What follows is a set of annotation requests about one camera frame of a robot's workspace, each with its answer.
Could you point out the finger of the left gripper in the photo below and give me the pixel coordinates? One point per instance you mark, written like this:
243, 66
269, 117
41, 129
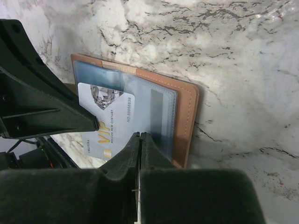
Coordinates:
33, 101

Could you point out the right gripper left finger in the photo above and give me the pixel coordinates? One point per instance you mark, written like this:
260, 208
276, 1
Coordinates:
104, 195

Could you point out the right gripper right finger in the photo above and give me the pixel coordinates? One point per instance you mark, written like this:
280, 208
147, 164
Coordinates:
171, 195

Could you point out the silver credit card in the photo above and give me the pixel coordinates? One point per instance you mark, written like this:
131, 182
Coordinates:
113, 110
154, 112

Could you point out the tan leather card holder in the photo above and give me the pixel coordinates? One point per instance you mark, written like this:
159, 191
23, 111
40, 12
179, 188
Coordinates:
188, 97

